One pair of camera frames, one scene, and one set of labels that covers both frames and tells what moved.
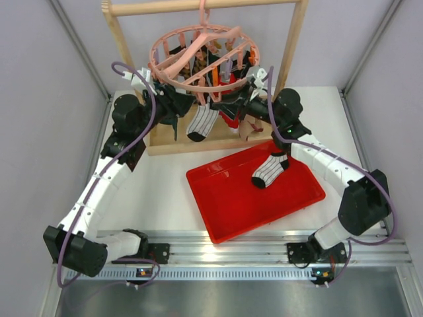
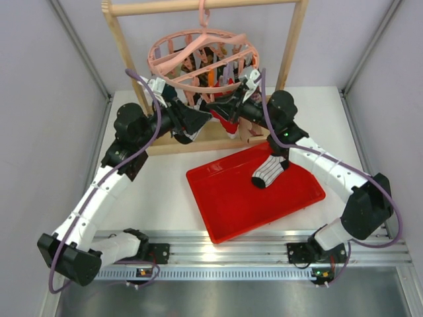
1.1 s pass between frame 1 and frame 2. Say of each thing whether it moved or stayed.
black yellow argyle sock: moved
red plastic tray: stayed
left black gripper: moved
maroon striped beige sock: stayed
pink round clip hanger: stayed
